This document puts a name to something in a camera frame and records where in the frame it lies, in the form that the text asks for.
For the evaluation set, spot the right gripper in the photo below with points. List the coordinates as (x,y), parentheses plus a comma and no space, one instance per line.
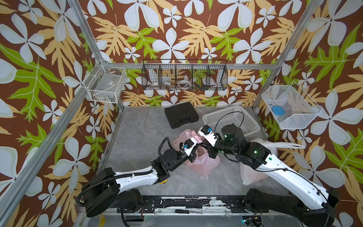
(210,149)

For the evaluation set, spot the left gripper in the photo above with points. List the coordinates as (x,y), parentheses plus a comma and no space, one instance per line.
(190,157)

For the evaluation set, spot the pink printed plastic bag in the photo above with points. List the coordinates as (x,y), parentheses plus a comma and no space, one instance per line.
(203,164)

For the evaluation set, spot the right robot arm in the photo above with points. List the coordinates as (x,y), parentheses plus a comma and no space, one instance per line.
(310,203)

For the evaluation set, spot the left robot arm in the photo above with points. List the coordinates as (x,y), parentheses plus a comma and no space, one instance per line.
(101,192)

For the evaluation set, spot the white plastic perforated basket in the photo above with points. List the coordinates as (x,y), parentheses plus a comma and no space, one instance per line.
(236,115)

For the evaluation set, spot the black plastic tool case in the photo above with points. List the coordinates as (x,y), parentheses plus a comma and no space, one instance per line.
(181,114)

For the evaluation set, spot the black screwdriver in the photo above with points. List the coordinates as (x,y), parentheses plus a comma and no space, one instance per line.
(180,211)

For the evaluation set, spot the white tape roll in basket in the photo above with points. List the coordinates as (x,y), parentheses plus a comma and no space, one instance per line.
(184,83)

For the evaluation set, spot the blue object in basket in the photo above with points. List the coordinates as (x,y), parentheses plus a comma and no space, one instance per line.
(277,110)

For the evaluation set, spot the white mesh basket right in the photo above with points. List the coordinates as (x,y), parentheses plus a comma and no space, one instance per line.
(300,108)

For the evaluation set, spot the yellow tape roll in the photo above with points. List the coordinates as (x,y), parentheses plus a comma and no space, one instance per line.
(101,222)

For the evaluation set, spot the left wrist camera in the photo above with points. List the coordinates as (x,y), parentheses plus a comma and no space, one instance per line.
(188,146)

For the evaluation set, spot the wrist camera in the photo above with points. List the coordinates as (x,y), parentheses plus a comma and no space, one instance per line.
(188,146)
(208,133)

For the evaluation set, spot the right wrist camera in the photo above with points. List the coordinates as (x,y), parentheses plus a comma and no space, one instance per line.
(208,133)

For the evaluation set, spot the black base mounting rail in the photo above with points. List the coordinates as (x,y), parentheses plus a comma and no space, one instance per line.
(148,204)

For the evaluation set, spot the black wire basket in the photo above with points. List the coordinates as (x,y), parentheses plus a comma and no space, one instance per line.
(204,75)

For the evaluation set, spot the white wire basket left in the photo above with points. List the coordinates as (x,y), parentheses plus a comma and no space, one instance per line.
(105,82)

